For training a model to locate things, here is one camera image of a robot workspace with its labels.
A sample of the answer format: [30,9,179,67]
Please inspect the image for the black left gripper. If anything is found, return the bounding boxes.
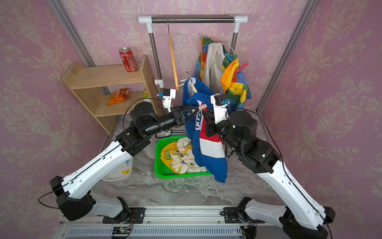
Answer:
[144,106,199,138]

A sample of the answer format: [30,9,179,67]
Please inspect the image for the pink clothespin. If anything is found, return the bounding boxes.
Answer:
[198,104,208,111]

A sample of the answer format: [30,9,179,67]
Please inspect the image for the wooden clothes hanger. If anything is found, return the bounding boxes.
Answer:
[167,18,179,91]
[186,71,198,94]

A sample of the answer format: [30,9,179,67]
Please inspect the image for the blue red white jacket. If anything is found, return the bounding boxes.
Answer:
[181,77,229,183]

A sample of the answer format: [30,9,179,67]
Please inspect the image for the yellow white dinosaur jacket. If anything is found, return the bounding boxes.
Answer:
[160,137,208,174]

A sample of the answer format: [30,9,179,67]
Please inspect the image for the yellow clothespin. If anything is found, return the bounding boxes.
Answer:
[122,169,130,175]

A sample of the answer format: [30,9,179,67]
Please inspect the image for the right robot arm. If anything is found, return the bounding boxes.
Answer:
[203,111,336,239]

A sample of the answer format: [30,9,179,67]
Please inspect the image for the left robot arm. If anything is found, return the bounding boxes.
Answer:
[50,102,207,223]

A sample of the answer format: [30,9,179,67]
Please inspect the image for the green white drink carton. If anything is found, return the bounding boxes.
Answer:
[144,90,150,99]

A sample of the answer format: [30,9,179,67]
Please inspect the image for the rainbow striped jacket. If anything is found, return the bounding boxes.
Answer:
[195,37,251,109]

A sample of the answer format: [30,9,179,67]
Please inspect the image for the red clothespin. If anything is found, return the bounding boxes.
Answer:
[235,62,249,73]

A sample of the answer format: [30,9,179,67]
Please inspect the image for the green plastic basket tray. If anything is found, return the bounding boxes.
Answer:
[154,135,211,179]

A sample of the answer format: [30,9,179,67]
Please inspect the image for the orange snack bag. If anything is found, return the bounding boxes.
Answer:
[107,88,129,106]

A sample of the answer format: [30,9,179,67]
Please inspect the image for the red soda can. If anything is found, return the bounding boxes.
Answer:
[119,47,138,72]

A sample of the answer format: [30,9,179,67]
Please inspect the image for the wooden two-tier shelf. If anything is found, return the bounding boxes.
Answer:
[62,55,164,135]

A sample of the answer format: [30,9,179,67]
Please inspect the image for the white plastic bin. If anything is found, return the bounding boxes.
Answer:
[102,157,134,183]

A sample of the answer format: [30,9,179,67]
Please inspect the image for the steel clothes rack white joints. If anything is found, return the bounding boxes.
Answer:
[138,15,248,91]

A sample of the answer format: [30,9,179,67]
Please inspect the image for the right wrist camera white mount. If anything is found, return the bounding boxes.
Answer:
[210,94,229,124]

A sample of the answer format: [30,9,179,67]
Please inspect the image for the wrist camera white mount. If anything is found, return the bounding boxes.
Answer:
[157,88,176,112]
[210,94,229,124]

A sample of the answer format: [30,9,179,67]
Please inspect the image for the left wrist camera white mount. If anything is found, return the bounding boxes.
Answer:
[157,88,176,112]

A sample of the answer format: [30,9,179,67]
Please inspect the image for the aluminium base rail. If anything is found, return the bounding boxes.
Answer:
[53,206,288,239]

